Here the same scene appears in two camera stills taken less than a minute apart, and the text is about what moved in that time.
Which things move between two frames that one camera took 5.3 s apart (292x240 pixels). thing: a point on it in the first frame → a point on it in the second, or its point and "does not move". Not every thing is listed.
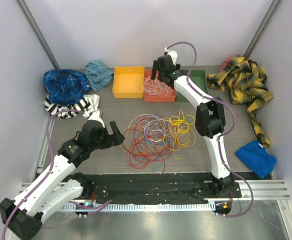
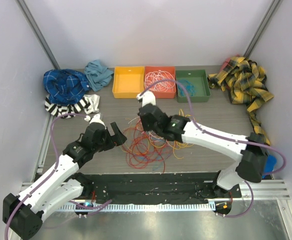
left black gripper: x=117 y=138 does not move
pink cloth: x=226 y=62 does not move
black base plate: x=160 y=188 does not move
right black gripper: x=155 y=67 → x=146 y=128
